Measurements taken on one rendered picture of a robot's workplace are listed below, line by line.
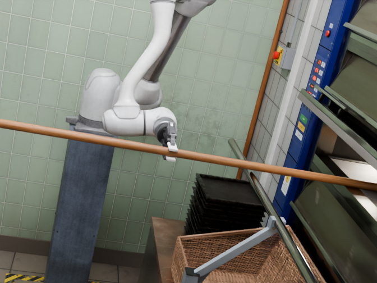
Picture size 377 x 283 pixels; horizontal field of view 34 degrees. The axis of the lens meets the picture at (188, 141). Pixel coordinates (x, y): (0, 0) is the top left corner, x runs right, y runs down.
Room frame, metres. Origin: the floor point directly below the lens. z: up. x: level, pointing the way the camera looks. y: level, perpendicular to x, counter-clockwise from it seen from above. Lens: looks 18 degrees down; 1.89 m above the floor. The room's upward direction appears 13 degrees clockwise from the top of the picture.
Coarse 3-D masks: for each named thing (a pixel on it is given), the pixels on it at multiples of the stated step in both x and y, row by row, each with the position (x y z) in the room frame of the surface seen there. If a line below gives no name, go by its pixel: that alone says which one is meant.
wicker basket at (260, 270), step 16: (192, 240) 2.33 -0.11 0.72; (208, 240) 2.34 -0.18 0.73; (240, 240) 2.37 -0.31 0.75; (272, 240) 2.41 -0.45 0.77; (176, 256) 2.28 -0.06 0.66; (192, 256) 2.33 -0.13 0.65; (208, 256) 2.35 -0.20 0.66; (240, 256) 2.38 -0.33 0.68; (256, 256) 2.40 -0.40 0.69; (272, 256) 2.39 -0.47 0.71; (288, 256) 2.29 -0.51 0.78; (304, 256) 2.19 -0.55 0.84; (176, 272) 2.21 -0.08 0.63; (224, 272) 2.37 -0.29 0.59; (240, 272) 2.39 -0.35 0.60; (256, 272) 2.40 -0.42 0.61; (272, 272) 2.32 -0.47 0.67; (288, 272) 2.22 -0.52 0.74
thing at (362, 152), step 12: (300, 96) 2.41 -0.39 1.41; (312, 108) 2.25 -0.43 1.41; (336, 108) 2.46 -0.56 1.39; (324, 120) 2.12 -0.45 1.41; (348, 120) 2.28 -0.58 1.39; (336, 132) 2.00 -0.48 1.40; (360, 132) 2.11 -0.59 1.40; (348, 144) 1.89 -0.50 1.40; (372, 144) 1.96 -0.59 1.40; (372, 156) 1.74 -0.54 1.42
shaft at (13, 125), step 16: (16, 128) 1.89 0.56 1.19; (32, 128) 1.90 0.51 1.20; (48, 128) 1.92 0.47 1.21; (112, 144) 1.96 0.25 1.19; (128, 144) 1.97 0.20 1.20; (144, 144) 1.99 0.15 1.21; (208, 160) 2.02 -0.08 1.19; (224, 160) 2.04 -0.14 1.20; (240, 160) 2.06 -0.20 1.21; (304, 176) 2.10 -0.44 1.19; (320, 176) 2.11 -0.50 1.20; (336, 176) 2.13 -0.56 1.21
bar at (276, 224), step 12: (240, 156) 2.22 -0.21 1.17; (252, 180) 2.00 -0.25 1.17; (264, 192) 1.89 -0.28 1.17; (264, 204) 1.82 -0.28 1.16; (276, 216) 1.72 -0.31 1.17; (264, 228) 1.72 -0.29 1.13; (276, 228) 1.67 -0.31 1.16; (252, 240) 1.69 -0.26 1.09; (288, 240) 1.57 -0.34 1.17; (228, 252) 1.68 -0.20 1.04; (240, 252) 1.69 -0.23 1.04; (300, 252) 1.51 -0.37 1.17; (204, 264) 1.68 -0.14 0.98; (216, 264) 1.67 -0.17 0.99; (300, 264) 1.45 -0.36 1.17; (192, 276) 1.65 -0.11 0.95; (204, 276) 1.68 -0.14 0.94; (312, 276) 1.39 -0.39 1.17
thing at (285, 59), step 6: (282, 48) 3.02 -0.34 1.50; (288, 48) 3.02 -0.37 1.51; (282, 54) 3.00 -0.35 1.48; (288, 54) 3.00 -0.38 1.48; (294, 54) 3.01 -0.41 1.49; (276, 60) 3.06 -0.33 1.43; (282, 60) 3.00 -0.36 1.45; (288, 60) 3.00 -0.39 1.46; (282, 66) 3.00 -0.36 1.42; (288, 66) 3.01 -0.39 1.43
